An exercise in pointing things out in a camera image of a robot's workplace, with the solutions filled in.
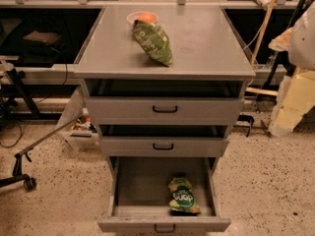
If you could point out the green rice chip bag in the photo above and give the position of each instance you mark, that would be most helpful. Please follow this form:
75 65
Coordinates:
183 199

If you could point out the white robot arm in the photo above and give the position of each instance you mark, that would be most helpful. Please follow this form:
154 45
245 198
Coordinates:
296 96

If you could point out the grey drawer cabinet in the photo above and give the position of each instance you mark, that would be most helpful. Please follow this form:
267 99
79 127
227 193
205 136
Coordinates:
203 47

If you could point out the grey middle drawer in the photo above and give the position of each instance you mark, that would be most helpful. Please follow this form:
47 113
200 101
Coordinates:
188 140

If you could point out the grey drawer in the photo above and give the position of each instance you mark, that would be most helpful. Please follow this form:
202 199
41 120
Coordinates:
140 196
130 101
188 140

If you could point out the grey top drawer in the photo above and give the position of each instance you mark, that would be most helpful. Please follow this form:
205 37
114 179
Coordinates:
130 101

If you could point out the dark green snack bag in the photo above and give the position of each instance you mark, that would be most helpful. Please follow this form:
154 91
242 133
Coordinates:
154 41

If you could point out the grey bottom drawer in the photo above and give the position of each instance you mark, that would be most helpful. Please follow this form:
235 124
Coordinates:
140 196

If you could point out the clear plastic storage bin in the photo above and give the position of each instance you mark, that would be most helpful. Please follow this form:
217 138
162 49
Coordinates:
75 123

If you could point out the white bowl with orange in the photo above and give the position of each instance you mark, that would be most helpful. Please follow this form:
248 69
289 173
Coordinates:
149 17

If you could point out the dark box on shelf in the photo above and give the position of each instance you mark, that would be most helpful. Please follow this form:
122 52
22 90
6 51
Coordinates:
42 39

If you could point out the black top drawer handle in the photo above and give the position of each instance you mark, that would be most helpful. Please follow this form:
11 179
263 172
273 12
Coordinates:
172 109

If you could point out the black drawer handle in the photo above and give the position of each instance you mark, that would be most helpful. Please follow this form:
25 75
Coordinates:
168 228
163 147
172 109

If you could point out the black middle drawer handle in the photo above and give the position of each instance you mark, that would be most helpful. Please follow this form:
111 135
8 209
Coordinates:
163 147

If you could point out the black bottom drawer handle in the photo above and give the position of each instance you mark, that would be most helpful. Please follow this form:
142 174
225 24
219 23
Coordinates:
168 228

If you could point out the wooden easel frame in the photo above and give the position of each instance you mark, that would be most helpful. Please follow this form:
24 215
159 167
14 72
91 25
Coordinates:
257 47

